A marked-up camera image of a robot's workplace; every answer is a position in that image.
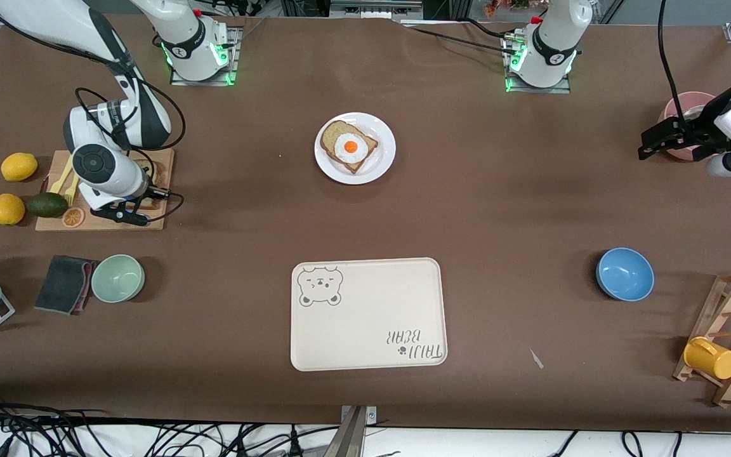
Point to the wooden cutting board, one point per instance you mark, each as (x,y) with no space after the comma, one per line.
(48,223)

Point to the white round plate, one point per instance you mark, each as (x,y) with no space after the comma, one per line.
(381,168)

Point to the yellow mug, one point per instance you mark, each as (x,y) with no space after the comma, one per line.
(711,358)

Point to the pale green bowl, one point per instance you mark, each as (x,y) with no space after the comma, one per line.
(118,279)

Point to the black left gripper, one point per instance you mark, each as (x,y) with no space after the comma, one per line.
(697,129)

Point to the orange-yellow round citrus fruit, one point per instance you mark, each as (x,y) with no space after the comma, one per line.
(7,209)

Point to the white paper scrap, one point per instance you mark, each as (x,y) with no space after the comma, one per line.
(535,358)

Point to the yellow plastic knife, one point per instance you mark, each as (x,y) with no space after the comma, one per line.
(58,181)

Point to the yellow lemon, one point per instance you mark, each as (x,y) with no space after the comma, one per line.
(19,167)

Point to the beige bear-print tray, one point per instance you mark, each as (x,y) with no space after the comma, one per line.
(365,330)

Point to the blue bowl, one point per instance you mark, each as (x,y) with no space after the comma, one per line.
(625,274)

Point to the pink bowl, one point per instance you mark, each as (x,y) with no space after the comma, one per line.
(689,97)

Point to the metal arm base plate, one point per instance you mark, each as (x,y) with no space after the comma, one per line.
(236,38)
(530,90)

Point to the wooden mug rack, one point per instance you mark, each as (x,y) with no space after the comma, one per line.
(705,311)

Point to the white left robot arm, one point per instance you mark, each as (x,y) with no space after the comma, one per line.
(553,38)

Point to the pale toast bread slice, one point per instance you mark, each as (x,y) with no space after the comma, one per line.
(153,172)

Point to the fried egg toy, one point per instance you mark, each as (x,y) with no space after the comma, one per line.
(343,151)

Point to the aluminium frame rail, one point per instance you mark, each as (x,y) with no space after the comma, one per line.
(375,9)

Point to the grey folded cloth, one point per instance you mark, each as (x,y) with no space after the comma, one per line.
(61,282)

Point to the green avocado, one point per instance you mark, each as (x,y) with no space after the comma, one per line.
(47,205)

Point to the orange slice toy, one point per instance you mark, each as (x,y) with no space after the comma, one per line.
(73,218)

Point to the metal table edge bracket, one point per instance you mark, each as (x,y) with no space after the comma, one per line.
(353,438)

